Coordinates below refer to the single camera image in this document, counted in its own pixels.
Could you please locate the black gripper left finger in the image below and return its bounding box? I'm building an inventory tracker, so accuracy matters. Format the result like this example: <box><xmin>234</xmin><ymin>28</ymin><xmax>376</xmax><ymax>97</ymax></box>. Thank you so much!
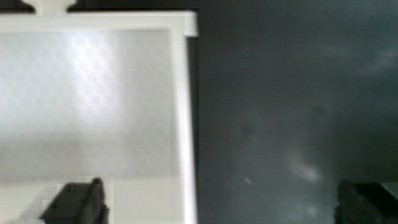
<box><xmin>39</xmin><ymin>178</ymin><xmax>110</xmax><ymax>224</ymax></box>

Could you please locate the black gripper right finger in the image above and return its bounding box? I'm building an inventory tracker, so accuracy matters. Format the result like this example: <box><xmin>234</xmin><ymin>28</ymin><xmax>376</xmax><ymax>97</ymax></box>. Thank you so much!
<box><xmin>335</xmin><ymin>181</ymin><xmax>398</xmax><ymax>224</ymax></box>

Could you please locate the white front drawer box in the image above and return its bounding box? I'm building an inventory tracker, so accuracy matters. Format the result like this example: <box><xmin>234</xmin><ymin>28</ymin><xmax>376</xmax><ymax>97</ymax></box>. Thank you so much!
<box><xmin>0</xmin><ymin>0</ymin><xmax>198</xmax><ymax>224</ymax></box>

